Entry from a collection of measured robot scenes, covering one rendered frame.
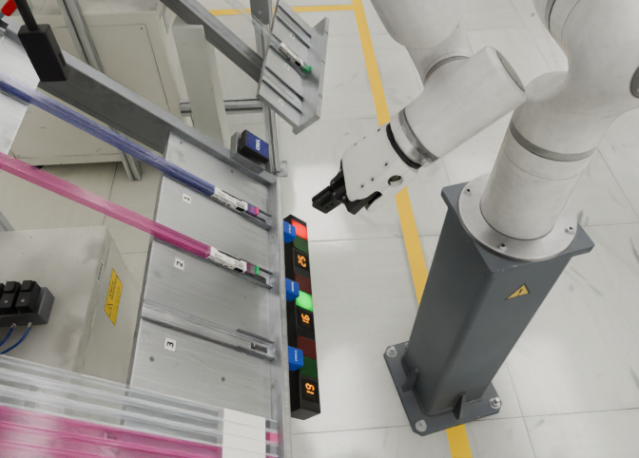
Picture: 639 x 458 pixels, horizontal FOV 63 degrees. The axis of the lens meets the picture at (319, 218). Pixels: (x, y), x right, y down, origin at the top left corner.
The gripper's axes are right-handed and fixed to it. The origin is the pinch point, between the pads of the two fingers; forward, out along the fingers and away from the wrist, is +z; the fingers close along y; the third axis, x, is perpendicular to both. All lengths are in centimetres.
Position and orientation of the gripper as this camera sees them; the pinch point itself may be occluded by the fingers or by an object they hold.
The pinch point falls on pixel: (327, 200)
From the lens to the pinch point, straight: 80.6
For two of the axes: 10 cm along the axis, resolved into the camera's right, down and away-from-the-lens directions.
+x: -7.1, -3.9, -5.9
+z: -7.0, 4.8, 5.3
